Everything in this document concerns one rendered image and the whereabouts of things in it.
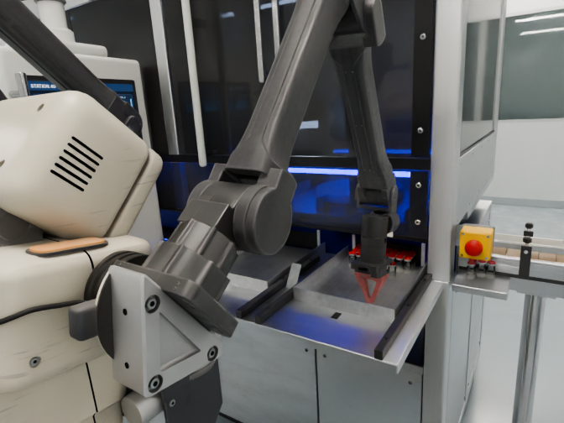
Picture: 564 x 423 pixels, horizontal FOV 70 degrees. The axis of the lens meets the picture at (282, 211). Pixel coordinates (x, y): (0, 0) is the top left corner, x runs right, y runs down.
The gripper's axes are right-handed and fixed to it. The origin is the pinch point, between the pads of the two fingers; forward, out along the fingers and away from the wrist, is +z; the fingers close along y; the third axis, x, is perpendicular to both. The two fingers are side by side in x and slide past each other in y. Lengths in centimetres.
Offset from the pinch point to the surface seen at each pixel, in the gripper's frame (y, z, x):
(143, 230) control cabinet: 9, -4, 91
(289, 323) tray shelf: -10.5, 6.0, 14.9
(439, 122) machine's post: 18.7, -41.5, -8.1
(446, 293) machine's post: 26.0, 2.8, -11.7
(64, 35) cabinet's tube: -17, -66, 93
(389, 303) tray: 8.0, 2.6, -2.2
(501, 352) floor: 155, 68, -21
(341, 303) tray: -0.6, 2.2, 6.8
